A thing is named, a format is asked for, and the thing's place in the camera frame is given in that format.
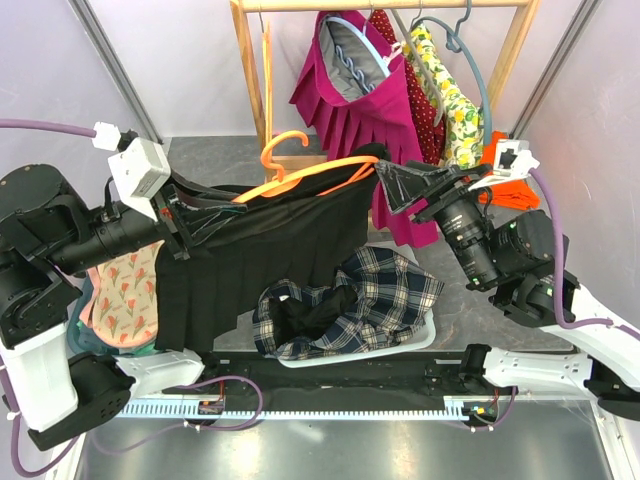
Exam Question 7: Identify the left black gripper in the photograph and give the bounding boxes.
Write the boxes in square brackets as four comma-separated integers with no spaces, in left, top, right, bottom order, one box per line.
[53,162,251,273]

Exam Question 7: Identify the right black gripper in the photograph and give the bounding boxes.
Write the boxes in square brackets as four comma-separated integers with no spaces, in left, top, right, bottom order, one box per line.
[374,159,500,288]

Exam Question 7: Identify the orange hanger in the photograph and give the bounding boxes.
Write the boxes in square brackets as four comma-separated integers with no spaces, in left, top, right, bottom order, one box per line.
[232,130,379,204]
[258,12,274,146]

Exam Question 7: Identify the black pleated skirt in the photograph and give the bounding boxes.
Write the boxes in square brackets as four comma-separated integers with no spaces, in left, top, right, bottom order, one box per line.
[155,165,378,352]

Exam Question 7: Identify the magenta pleated skirt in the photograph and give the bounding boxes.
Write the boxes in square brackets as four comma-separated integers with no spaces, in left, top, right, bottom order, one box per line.
[288,8,440,250]

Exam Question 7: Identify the navy plaid skirt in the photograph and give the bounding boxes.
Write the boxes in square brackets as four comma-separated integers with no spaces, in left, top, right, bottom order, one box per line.
[252,246,444,361]

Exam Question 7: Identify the light blue hanger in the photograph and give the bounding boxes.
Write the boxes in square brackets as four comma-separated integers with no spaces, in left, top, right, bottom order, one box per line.
[317,11,402,103]

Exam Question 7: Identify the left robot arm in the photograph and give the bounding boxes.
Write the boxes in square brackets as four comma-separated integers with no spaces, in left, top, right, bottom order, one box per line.
[1,164,247,451]

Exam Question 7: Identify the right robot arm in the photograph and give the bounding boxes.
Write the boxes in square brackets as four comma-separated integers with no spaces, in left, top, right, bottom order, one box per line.
[375,160,639,421]

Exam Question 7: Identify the red polka dot skirt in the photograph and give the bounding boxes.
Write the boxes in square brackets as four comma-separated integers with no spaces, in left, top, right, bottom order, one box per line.
[368,9,445,165]

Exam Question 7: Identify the lemon print skirt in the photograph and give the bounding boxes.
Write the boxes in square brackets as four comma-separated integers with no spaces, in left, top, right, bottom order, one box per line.
[409,24,484,169]

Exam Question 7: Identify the blue grey hanger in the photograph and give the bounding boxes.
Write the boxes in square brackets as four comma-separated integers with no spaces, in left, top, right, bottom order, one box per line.
[412,0,495,151]

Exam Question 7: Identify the orange cloth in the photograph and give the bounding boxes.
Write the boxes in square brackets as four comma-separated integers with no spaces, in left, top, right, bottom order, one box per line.
[480,131,540,211]

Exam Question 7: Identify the tulip print cloth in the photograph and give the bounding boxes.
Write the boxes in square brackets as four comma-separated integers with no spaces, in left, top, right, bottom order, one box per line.
[79,241,163,349]

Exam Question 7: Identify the white perforated basket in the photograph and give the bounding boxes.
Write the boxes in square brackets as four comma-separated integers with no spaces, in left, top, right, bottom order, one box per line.
[274,244,437,370]

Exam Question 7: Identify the teal laundry basket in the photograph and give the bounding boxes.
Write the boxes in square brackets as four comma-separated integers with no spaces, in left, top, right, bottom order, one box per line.
[67,277,156,356]

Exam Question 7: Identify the wooden clothes rack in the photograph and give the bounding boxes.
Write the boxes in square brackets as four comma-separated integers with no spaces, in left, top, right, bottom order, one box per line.
[230,0,540,147]

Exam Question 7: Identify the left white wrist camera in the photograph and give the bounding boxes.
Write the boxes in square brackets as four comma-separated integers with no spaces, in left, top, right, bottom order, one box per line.
[92,122,171,221]

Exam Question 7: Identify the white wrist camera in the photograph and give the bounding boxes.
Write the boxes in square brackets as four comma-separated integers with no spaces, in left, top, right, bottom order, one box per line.
[92,122,171,221]
[469,139,540,191]

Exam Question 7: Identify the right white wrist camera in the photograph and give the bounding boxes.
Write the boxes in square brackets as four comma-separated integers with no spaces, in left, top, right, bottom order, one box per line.
[469,139,540,191]

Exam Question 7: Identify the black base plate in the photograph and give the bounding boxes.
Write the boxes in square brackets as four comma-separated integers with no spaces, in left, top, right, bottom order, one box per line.
[161,349,521,416]

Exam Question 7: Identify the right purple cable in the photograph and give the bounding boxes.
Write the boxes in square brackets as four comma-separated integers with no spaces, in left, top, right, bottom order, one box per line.
[529,168,616,331]

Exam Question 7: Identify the purple cable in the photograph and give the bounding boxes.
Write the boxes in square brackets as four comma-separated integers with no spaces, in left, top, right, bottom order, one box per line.
[0,118,101,479]
[529,168,616,331]

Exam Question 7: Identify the white cable duct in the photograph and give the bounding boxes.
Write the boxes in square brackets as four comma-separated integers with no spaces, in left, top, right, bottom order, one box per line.
[119,393,496,421]

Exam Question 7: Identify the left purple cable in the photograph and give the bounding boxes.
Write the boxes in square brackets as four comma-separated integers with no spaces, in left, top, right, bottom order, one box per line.
[0,118,101,479]

